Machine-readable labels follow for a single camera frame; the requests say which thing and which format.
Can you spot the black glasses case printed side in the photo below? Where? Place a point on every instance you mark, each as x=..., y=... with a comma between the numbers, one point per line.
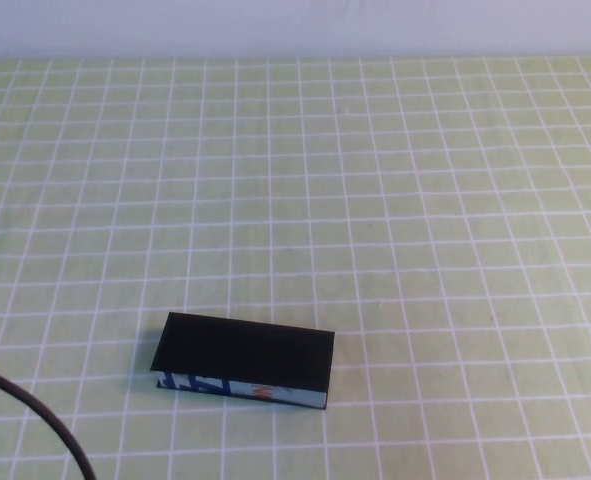
x=245, y=350

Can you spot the green checked tablecloth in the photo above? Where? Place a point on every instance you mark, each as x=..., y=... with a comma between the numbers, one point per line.
x=325, y=200

